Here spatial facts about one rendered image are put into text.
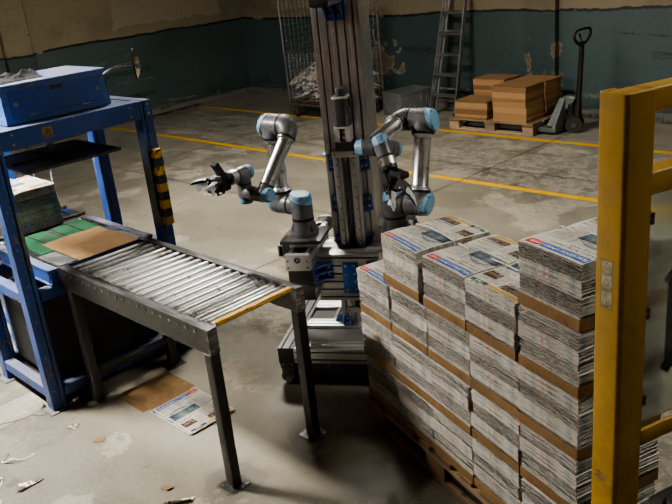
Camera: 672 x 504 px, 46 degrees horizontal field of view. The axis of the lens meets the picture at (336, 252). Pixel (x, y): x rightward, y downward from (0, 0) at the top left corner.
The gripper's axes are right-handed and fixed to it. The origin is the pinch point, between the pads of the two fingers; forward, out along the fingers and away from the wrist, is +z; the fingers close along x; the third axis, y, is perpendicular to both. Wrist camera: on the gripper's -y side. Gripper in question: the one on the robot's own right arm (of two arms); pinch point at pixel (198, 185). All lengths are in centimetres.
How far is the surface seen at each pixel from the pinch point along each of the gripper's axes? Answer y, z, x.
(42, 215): 56, -3, 148
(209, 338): 40, 49, -55
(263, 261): 141, -166, 117
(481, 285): -4, 11, -157
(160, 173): 20, -35, 71
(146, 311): 46, 44, -8
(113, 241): 55, -5, 81
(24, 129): -18, 33, 89
